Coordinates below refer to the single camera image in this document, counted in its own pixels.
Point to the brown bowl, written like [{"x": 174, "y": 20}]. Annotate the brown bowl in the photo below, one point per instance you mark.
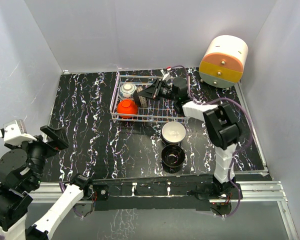
[{"x": 140, "y": 101}]

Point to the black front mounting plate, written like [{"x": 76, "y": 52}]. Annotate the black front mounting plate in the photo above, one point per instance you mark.
[{"x": 199, "y": 196}]

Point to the pastel round drawer cabinet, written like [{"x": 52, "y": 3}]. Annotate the pastel round drawer cabinet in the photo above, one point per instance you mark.
[{"x": 223, "y": 63}]

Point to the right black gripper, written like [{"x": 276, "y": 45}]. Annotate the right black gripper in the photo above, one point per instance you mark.
[{"x": 153, "y": 91}]

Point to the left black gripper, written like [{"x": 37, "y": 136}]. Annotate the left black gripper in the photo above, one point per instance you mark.
[{"x": 59, "y": 139}]

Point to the blue floral white bowl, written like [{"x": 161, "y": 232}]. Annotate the blue floral white bowl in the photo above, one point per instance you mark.
[{"x": 126, "y": 91}]

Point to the white wire dish rack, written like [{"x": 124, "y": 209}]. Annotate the white wire dish rack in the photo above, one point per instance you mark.
[{"x": 157, "y": 111}]

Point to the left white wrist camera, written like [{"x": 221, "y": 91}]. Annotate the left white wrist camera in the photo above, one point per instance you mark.
[{"x": 14, "y": 133}]

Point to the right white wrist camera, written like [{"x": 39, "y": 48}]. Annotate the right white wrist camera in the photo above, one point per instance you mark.
[{"x": 166, "y": 73}]

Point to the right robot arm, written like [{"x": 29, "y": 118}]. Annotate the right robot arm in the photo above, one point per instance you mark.
[{"x": 221, "y": 124}]

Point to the aluminium frame rail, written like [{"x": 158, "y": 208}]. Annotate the aluminium frame rail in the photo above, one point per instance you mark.
[{"x": 119, "y": 152}]

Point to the black glossy bowl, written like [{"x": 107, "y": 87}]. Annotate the black glossy bowl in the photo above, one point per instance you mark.
[{"x": 172, "y": 156}]

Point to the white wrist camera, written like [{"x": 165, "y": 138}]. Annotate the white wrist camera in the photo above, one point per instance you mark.
[
  {"x": 166, "y": 73},
  {"x": 14, "y": 133}
]

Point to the orange bowl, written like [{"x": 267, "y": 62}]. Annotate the orange bowl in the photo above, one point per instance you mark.
[{"x": 127, "y": 108}]

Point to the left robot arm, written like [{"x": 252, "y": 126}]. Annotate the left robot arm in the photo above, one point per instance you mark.
[{"x": 21, "y": 170}]

